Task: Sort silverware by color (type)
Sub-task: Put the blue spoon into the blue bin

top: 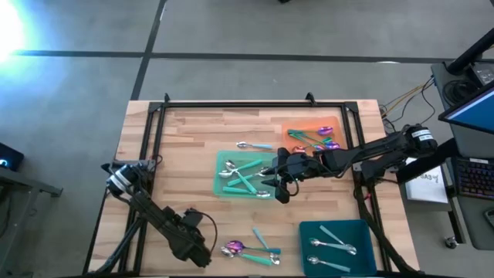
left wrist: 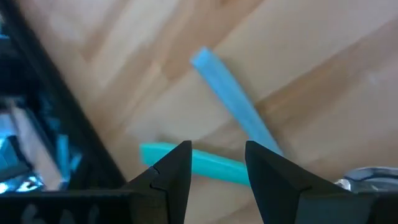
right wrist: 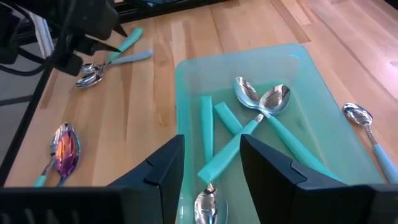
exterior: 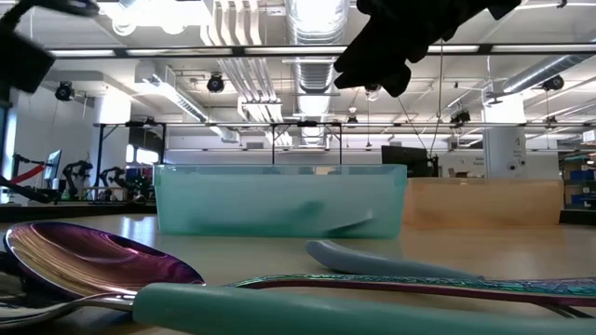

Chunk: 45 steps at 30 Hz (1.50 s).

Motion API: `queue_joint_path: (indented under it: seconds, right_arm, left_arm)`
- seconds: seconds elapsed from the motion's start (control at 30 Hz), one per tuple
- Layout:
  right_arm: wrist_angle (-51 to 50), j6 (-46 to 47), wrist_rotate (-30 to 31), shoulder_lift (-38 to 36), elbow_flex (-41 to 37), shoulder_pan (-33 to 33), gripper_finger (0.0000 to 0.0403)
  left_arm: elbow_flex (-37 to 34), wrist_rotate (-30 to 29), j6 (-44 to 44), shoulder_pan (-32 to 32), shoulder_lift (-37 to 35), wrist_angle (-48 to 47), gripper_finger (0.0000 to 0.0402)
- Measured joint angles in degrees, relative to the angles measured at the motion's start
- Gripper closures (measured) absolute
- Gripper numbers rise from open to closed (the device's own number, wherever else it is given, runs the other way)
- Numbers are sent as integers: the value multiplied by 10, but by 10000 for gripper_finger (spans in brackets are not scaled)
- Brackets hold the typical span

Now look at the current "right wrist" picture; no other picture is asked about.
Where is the white panel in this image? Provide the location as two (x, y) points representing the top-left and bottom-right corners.
(30, 12), (55, 60)

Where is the light blue handled spoon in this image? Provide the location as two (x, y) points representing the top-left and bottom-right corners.
(75, 49), (154, 89)
(341, 102), (398, 185)

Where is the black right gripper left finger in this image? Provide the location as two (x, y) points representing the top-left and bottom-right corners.
(106, 134), (187, 224)

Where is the translucent green plastic bin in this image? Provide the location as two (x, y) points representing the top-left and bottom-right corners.
(174, 42), (386, 224)

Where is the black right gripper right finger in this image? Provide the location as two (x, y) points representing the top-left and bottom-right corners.
(239, 134), (373, 224)

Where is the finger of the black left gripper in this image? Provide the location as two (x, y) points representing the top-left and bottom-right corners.
(75, 35), (122, 57)
(113, 24), (129, 38)

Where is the iridescent purple metal spoon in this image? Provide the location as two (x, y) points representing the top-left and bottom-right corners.
(53, 122), (81, 187)

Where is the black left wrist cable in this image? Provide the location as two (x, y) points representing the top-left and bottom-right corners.
(0, 46), (52, 78)

